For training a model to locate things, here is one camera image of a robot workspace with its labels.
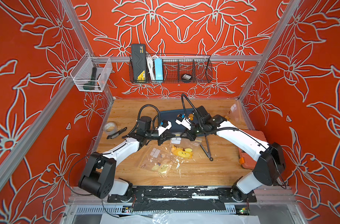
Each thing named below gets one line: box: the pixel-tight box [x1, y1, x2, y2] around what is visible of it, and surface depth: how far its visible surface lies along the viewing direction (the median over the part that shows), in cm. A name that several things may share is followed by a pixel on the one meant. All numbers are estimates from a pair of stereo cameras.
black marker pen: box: [106, 126, 128, 140], surface depth 98 cm
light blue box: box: [154, 57, 164, 81], surface depth 92 cm
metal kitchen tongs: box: [199, 135, 214, 162], surface depth 89 cm
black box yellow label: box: [131, 43, 147, 81], surface depth 89 cm
